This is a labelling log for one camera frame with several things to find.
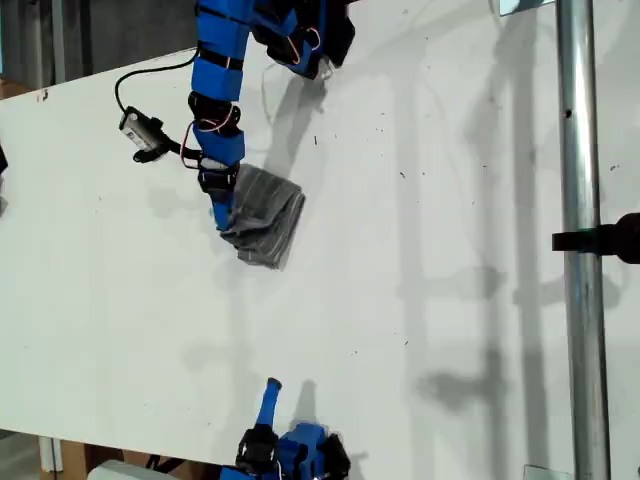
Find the grey white-striped towel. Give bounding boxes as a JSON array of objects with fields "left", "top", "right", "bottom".
[{"left": 218, "top": 163, "right": 307, "bottom": 272}]

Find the white box under table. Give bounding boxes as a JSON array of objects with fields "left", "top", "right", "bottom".
[{"left": 87, "top": 458, "right": 199, "bottom": 480}]

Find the white table leg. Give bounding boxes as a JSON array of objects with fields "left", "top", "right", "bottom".
[{"left": 38, "top": 435, "right": 64, "bottom": 474}]

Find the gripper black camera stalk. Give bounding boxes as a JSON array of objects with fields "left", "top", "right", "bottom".
[{"left": 131, "top": 141, "right": 184, "bottom": 165}]

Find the thin white cable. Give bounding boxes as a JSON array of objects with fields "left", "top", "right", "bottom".
[{"left": 260, "top": 55, "right": 335, "bottom": 127}]

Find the gripper grey camera box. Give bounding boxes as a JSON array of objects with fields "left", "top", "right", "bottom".
[{"left": 118, "top": 105, "right": 166, "bottom": 151}]

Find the gripper black camera cable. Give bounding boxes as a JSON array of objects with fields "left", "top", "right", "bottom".
[{"left": 113, "top": 45, "right": 202, "bottom": 112}]

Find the metal bracket plate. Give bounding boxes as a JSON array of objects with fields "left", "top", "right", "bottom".
[{"left": 497, "top": 0, "right": 556, "bottom": 17}]

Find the steel post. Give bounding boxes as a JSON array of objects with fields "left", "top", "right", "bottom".
[{"left": 554, "top": 0, "right": 614, "bottom": 480}]

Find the black post clamp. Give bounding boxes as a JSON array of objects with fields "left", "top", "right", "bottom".
[{"left": 551, "top": 212, "right": 640, "bottom": 265}]

